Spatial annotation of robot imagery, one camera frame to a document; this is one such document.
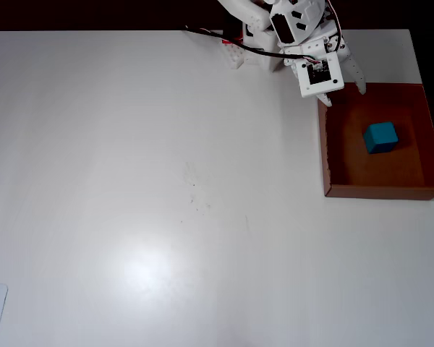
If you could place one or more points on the brown cardboard box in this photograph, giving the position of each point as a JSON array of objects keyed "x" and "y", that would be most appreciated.
[{"x": 383, "y": 173}]

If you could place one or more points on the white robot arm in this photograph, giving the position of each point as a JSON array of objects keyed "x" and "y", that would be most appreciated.
[{"x": 300, "y": 21}]

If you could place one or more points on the white camera board mount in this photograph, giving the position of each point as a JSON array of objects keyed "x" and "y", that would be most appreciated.
[{"x": 320, "y": 88}]

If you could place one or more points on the blue cube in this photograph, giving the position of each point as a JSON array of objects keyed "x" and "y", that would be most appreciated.
[{"x": 381, "y": 139}]

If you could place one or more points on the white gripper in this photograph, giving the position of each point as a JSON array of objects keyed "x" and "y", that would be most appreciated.
[{"x": 351, "y": 69}]

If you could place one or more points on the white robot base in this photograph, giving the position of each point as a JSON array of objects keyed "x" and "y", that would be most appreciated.
[{"x": 235, "y": 58}]

